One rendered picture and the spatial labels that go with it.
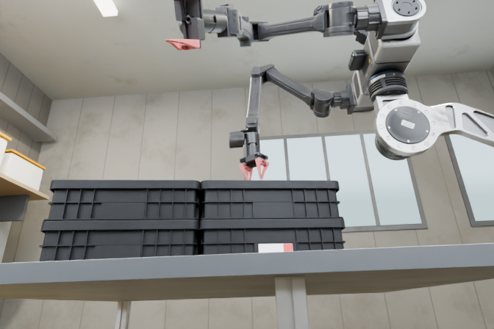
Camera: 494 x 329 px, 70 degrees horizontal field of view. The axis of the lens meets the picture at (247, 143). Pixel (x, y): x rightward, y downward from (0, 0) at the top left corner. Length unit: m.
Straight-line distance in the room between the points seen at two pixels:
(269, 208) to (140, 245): 0.35
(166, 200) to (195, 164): 2.91
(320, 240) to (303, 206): 0.10
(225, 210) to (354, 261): 0.40
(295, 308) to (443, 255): 0.29
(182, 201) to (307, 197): 0.35
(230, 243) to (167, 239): 0.16
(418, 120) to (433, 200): 2.74
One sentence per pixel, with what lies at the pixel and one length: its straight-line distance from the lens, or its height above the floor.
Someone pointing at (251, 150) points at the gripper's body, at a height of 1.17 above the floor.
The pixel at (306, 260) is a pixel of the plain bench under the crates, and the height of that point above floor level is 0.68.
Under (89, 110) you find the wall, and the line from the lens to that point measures 4.67.
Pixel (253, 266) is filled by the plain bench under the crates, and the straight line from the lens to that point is 0.70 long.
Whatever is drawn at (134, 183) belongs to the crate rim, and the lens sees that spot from 1.00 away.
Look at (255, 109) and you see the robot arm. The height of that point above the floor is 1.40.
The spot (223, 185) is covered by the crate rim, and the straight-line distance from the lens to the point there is 0.98.
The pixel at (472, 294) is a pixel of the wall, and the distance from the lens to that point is 3.93.
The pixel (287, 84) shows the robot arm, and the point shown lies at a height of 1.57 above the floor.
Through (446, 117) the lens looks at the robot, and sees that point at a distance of 1.32.
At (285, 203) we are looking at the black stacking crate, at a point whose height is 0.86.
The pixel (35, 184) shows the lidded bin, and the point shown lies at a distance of 3.59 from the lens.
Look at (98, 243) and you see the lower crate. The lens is 1.00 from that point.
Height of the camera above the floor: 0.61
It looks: 25 degrees up
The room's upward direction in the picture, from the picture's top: 2 degrees counter-clockwise
